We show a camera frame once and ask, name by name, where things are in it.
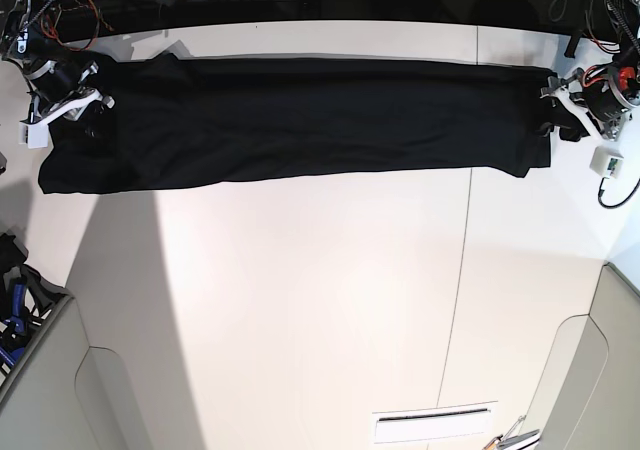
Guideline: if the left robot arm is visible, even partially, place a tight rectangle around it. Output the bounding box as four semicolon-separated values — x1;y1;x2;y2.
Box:
540;0;639;142

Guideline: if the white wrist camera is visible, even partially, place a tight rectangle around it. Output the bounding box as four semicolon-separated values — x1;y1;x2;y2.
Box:
19;122;50;150
589;146;624;179

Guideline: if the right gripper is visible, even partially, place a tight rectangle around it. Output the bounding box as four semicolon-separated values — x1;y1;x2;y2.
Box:
23;59;115;125

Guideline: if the black thin rod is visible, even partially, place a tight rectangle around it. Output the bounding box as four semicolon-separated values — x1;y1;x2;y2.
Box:
378;408;491;421

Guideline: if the blue black clutter pile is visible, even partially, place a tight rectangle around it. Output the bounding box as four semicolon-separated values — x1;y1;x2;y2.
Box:
1;233;68;379

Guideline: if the grey tool at bottom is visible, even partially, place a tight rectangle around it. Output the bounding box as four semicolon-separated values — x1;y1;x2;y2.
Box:
483;430;541;450

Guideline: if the beige partition panel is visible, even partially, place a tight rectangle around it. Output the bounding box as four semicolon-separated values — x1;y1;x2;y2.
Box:
1;297;128;449
522;264;639;449

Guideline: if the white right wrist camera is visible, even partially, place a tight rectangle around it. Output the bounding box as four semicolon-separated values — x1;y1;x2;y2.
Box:
19;122;50;150

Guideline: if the black camera cable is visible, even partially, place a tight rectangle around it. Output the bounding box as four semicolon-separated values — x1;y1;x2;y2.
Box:
597;172;640;209

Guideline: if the left beige partition panel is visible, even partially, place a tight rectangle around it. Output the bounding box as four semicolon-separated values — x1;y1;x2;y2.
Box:
1;297;128;449

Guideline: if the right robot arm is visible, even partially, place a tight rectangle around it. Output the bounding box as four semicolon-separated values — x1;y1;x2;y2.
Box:
1;0;115;128

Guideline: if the black T-shirt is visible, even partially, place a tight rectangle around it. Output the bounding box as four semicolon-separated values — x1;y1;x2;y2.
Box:
38;53;586;195

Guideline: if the right beige partition panel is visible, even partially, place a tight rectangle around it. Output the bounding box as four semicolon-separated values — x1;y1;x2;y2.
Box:
522;264;639;449

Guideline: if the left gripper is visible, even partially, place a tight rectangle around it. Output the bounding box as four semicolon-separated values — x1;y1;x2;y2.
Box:
540;63;639;140

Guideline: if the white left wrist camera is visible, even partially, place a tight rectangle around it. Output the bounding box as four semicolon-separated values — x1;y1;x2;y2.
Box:
589;146;624;179

